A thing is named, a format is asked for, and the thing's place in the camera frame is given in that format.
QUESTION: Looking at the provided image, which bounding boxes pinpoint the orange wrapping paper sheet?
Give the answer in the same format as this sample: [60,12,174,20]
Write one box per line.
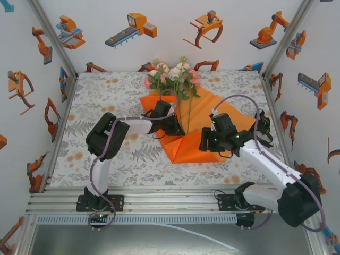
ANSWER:
[140,89,257,164]

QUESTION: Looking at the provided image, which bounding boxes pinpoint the artificial pink white flower bunch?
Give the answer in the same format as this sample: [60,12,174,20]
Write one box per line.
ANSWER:
[144,56,201,135]

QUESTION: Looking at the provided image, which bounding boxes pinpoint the black ribbon with gold print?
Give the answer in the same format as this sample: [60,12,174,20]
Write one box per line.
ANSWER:
[248,108,274,148]

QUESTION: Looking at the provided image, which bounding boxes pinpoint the floral print tablecloth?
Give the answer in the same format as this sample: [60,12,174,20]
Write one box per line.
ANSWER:
[49,70,295,187]

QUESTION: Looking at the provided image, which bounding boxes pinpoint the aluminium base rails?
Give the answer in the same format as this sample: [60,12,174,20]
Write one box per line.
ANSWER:
[25,185,316,215]

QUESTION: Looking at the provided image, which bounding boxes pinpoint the circuit board with green light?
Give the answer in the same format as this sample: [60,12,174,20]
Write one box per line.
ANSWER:
[88,211,110,222]

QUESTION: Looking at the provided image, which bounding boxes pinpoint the aluminium side rail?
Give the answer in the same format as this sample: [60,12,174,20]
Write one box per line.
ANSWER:
[39,75,78,193]
[261,74,302,192]

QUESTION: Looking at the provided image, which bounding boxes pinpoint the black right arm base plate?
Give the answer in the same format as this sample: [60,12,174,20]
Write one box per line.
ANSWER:
[217,193,266,213]

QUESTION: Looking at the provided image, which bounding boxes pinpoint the black cable bracket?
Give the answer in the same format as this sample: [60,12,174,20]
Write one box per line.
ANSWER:
[235,213,256,230]

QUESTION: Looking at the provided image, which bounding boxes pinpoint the white slotted cable duct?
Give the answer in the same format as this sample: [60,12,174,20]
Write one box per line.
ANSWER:
[36,214,237,224]

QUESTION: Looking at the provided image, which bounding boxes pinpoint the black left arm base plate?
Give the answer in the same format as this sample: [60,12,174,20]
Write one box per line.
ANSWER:
[76,194,125,213]

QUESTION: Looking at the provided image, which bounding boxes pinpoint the aluminium frame post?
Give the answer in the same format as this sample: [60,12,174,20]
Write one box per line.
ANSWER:
[262,0,317,78]
[28,0,78,78]

